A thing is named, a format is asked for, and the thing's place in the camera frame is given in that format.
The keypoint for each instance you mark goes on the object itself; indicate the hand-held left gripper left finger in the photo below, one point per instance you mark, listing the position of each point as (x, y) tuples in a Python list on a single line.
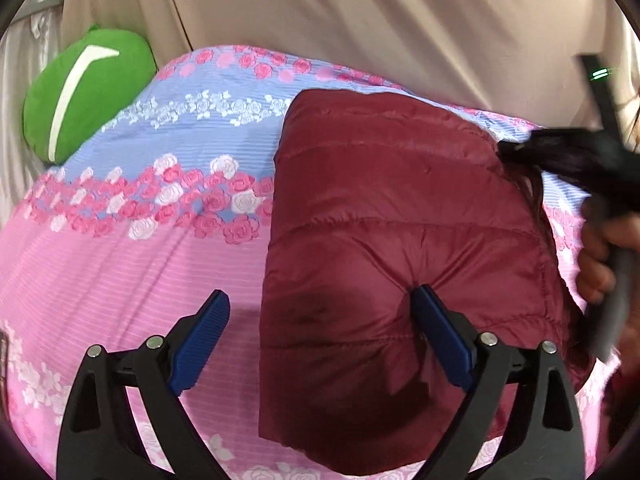
[(200, 345)]

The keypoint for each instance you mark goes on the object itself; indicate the green pillow with white stripe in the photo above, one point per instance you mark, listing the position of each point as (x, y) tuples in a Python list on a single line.
[(115, 85)]

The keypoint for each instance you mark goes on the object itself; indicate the person's right hand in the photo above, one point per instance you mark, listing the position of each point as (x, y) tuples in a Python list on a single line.
[(595, 260)]

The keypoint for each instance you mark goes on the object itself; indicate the smartphone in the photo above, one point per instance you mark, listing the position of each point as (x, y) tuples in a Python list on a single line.
[(3, 355)]

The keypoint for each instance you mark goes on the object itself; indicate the white satin curtain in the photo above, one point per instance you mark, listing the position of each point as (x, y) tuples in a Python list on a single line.
[(25, 60)]

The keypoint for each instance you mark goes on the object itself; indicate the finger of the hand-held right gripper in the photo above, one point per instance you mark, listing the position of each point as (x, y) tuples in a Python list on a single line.
[(550, 152)]

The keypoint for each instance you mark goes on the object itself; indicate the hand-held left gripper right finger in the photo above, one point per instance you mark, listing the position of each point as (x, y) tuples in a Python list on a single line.
[(442, 337)]

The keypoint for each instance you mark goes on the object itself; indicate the beige curtain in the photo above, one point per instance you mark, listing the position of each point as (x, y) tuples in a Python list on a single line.
[(350, 20)]

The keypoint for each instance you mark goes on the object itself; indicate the pink and blue floral blanket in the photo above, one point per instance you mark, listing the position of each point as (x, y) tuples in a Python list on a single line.
[(125, 270)]

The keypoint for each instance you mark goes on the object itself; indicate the maroon puffer jacket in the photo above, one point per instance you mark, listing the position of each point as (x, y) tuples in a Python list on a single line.
[(375, 210)]

